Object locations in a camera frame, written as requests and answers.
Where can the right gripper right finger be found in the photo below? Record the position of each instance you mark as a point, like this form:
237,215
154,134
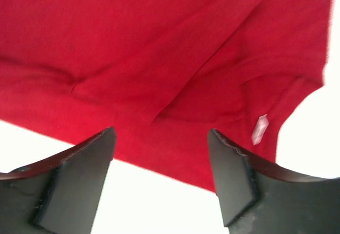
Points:
259,196

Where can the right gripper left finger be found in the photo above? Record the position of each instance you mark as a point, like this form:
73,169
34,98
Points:
59,194

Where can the red t shirt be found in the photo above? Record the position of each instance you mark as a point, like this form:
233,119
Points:
162,73

